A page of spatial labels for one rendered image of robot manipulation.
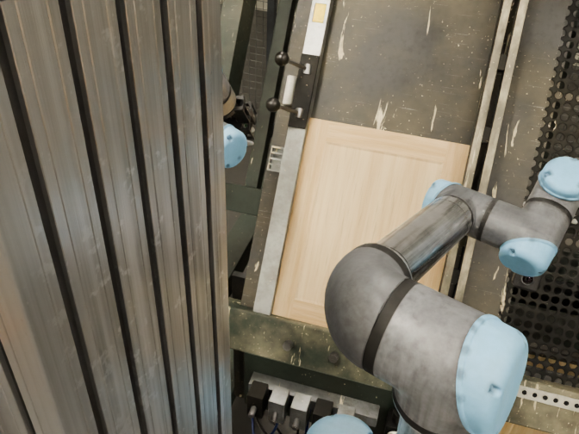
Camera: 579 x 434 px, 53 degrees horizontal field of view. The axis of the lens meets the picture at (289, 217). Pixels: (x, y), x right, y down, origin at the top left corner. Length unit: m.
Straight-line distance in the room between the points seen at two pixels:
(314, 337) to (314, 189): 0.41
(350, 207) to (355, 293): 0.98
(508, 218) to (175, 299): 0.60
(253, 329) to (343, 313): 1.05
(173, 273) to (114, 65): 0.20
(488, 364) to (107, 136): 0.41
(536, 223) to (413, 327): 0.41
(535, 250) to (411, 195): 0.70
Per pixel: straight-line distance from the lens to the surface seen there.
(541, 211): 0.99
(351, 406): 1.69
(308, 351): 1.65
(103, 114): 0.38
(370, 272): 0.66
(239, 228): 2.14
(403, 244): 0.77
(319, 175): 1.62
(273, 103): 1.52
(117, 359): 0.48
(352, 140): 1.62
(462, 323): 0.62
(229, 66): 1.69
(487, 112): 1.57
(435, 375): 0.61
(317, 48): 1.65
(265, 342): 1.68
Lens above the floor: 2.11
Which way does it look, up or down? 37 degrees down
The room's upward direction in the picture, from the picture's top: 3 degrees clockwise
